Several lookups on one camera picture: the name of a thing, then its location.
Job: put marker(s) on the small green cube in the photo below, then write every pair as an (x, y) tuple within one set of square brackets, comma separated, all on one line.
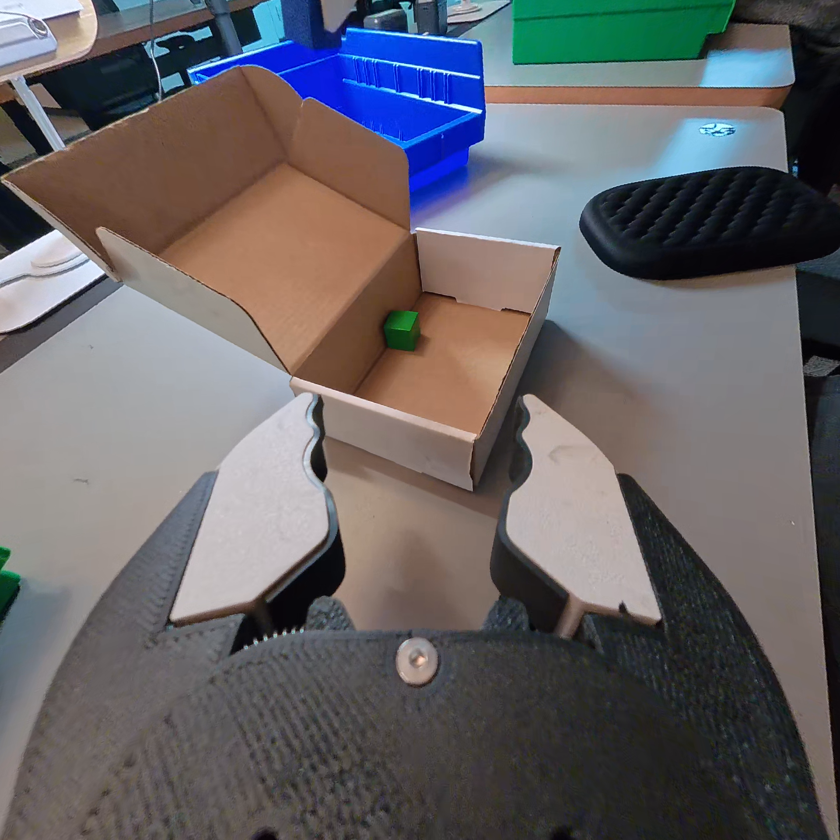
[(401, 331)]

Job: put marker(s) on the black chair armrest pad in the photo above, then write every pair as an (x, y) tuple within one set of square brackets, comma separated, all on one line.
[(709, 223)]

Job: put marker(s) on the wooden table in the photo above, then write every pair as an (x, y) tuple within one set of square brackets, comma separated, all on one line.
[(79, 39)]

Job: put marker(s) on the grey wood-edged desk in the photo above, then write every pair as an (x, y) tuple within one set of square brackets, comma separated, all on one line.
[(656, 75)]

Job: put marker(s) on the green plastic bin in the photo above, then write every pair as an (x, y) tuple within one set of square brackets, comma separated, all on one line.
[(610, 39), (8, 584)]

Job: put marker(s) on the white cardboard box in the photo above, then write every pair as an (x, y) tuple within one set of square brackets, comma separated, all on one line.
[(282, 262)]

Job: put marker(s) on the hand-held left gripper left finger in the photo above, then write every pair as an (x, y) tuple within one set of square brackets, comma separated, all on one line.
[(262, 518)]

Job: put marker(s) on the white table leg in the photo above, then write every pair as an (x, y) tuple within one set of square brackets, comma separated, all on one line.
[(36, 111)]

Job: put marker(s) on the white device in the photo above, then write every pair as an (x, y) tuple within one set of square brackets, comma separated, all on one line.
[(26, 43)]

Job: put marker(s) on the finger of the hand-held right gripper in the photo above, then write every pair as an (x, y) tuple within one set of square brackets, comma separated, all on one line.
[(338, 10)]

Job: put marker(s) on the blue plastic bin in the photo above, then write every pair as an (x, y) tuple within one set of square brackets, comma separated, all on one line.
[(433, 131)]

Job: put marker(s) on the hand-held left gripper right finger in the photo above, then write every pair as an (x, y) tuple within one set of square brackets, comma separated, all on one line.
[(577, 525)]

